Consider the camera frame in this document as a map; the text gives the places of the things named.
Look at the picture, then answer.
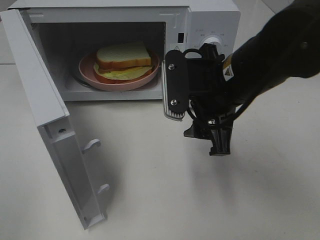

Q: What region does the white microwave door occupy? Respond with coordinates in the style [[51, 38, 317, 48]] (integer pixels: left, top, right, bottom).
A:
[[0, 9, 110, 230]]

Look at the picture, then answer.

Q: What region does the pink round plate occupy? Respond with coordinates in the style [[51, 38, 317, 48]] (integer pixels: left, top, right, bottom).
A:
[[78, 49, 160, 92]]

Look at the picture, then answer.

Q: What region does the white microwave oven body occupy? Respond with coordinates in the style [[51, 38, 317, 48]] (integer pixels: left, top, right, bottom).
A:
[[7, 0, 241, 103]]

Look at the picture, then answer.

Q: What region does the sandwich with lettuce and tomato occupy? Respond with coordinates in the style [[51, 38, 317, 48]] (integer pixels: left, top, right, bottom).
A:
[[93, 41, 153, 83]]

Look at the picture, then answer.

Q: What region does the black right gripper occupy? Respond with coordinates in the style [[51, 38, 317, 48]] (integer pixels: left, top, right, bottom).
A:
[[161, 43, 236, 156]]

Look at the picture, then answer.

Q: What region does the white upper power knob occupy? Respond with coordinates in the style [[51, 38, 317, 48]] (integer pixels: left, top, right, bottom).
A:
[[203, 36, 222, 47]]

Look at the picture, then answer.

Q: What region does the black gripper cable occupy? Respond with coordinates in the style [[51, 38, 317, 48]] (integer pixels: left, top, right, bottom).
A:
[[184, 96, 258, 131]]

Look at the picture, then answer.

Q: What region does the glass microwave turntable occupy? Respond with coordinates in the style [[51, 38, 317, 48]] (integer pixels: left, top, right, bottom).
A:
[[69, 70, 97, 90]]

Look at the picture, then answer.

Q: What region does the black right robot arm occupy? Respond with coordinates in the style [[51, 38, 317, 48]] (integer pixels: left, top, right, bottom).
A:
[[161, 0, 320, 156]]

